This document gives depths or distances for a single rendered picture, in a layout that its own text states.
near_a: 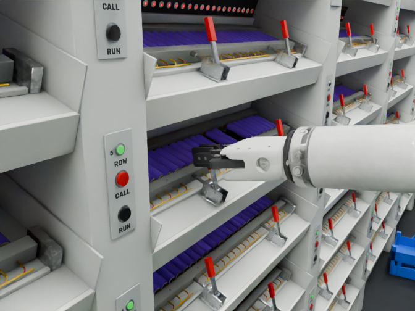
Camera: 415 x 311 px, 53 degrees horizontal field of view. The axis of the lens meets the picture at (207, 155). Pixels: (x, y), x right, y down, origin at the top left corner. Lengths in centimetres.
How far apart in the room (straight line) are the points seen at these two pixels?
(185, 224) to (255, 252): 34
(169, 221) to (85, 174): 21
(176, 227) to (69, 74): 29
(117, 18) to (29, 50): 10
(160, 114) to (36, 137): 18
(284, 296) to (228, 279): 34
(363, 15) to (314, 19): 70
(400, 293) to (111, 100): 204
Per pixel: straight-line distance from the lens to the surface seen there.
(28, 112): 42
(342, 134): 55
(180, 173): 69
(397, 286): 239
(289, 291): 119
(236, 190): 74
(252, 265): 90
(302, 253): 117
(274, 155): 57
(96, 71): 44
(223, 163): 60
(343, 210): 168
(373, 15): 171
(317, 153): 55
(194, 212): 65
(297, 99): 105
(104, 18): 45
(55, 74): 44
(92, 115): 44
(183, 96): 55
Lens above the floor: 123
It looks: 17 degrees down
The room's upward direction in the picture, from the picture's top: straight up
